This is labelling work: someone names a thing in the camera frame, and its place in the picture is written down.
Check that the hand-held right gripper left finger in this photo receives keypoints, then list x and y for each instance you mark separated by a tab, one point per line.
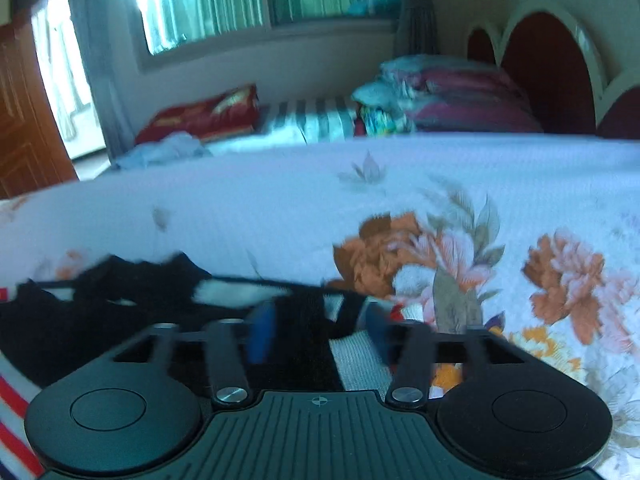
260	334

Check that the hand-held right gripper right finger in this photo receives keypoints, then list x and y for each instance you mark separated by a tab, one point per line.
377	332

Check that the striped cartoon print sweater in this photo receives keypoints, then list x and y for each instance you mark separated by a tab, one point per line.
150	320

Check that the floral white bedsheet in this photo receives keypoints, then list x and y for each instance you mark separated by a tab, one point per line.
250	200

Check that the light blue crumpled garment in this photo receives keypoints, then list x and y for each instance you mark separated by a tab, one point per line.
160	152

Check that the colourful printed cloth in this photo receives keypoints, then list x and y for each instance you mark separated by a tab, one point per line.
382	120

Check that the grey white striped blanket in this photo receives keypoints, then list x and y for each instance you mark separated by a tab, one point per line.
320	117

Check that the red patterned pillow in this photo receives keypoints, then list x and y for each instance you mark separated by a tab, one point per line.
210	112

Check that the light blue folded cloth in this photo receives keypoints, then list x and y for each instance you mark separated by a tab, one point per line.
395	77

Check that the grey framed window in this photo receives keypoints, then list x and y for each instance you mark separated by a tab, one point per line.
280	30

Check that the brown wooden door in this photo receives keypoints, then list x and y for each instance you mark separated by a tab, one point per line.
25	125

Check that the grey curtain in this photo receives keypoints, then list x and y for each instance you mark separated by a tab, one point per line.
100	60
417	10

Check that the red white scalloped headboard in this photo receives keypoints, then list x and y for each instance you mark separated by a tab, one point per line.
545	60

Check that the green window curtain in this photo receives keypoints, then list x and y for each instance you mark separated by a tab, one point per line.
210	0

